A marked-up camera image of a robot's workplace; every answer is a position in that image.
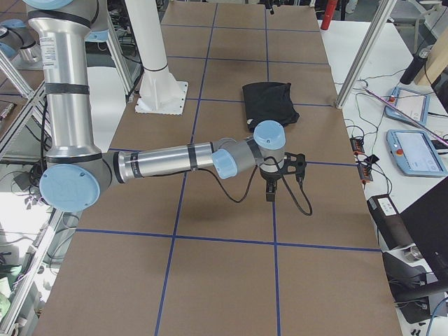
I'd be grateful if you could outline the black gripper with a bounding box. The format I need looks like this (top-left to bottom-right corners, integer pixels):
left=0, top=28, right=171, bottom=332
left=262, top=170, right=281, bottom=202

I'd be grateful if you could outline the black graphic t-shirt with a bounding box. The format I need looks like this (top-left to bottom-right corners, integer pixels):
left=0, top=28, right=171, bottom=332
left=242, top=82, right=300, bottom=132

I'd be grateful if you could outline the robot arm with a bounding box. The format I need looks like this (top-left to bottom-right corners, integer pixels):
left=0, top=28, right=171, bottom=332
left=27, top=1, right=286, bottom=212

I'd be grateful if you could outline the far orange terminal hub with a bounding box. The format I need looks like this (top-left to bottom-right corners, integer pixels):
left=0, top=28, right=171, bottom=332
left=357, top=163, right=373, bottom=184

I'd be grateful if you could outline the orange terminal hub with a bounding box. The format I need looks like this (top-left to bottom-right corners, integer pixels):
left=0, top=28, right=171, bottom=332
left=350, top=137, right=365, bottom=155
left=357, top=163, right=373, bottom=184

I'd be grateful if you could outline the near orange terminal hub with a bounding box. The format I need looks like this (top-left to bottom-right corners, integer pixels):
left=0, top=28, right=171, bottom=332
left=350, top=137, right=365, bottom=155

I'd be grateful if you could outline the small black adapter box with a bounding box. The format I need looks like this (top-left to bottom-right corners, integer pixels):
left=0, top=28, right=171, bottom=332
left=364, top=155, right=379, bottom=165

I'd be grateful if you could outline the black power box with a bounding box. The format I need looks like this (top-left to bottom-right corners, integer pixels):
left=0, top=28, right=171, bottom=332
left=367, top=194, right=415, bottom=250

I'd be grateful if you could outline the reacher grabber stick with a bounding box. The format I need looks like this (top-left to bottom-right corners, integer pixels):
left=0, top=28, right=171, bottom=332
left=363, top=87, right=448, bottom=148

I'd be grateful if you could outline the near blue teach pendant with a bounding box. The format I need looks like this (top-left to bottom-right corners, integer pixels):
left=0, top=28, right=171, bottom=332
left=386, top=129, right=447, bottom=177

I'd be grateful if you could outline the black monitor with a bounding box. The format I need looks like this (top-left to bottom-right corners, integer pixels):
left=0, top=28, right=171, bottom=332
left=401, top=178, right=448, bottom=280

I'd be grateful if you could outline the black water bottle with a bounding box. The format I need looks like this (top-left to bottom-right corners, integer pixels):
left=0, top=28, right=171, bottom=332
left=400, top=45, right=433, bottom=85

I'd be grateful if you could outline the red cylinder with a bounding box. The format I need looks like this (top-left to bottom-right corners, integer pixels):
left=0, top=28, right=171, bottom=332
left=321, top=0, right=338, bottom=30

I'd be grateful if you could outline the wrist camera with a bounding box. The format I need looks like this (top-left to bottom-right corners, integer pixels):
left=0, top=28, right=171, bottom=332
left=281, top=152, right=307, bottom=184

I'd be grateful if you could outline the white camera stand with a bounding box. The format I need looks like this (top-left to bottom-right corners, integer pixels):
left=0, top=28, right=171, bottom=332
left=125, top=0, right=188, bottom=116

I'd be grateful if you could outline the aluminium frame post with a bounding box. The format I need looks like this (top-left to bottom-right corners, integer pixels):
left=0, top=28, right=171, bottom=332
left=335, top=0, right=397, bottom=109

